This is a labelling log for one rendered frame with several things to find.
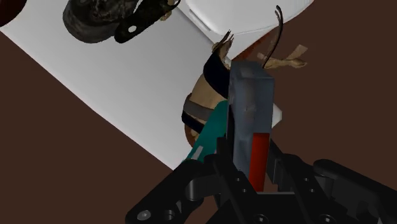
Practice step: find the tan figure with black bands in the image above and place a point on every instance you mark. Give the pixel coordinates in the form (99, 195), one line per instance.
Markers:
(203, 93)

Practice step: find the dark red round object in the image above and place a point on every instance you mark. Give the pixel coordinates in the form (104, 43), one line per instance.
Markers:
(9, 9)

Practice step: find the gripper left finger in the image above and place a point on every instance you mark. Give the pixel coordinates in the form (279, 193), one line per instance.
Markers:
(173, 189)

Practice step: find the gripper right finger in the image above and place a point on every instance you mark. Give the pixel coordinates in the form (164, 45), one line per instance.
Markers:
(341, 186)

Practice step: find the small white block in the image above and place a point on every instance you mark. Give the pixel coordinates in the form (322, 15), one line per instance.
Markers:
(276, 116)

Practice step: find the teal flat tool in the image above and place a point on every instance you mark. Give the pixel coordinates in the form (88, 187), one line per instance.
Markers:
(214, 127)

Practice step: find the grey box with red stripe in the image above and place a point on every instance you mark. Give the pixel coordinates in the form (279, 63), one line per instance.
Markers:
(248, 102)

